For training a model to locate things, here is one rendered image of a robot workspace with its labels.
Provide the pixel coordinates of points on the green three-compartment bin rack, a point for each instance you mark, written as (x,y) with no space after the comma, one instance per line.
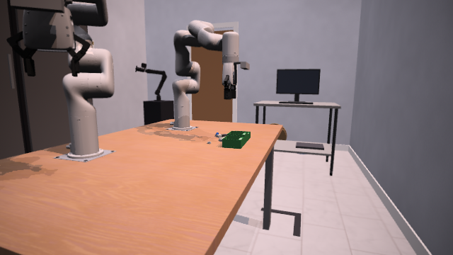
(236,139)

